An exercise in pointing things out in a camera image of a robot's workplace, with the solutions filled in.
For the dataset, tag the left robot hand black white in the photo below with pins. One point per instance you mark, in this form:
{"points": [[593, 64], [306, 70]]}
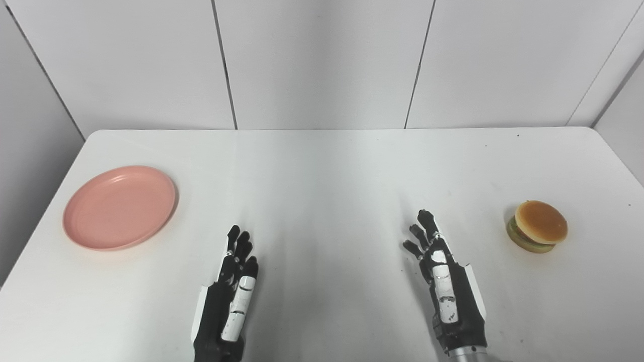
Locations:
{"points": [[216, 311]]}

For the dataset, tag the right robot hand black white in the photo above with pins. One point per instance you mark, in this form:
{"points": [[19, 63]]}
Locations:
{"points": [[460, 306]]}

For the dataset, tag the toy hamburger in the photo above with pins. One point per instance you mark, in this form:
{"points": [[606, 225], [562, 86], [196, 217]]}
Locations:
{"points": [[538, 226]]}

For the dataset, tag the pink round plate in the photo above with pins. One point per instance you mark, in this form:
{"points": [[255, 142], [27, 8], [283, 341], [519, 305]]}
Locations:
{"points": [[119, 207]]}

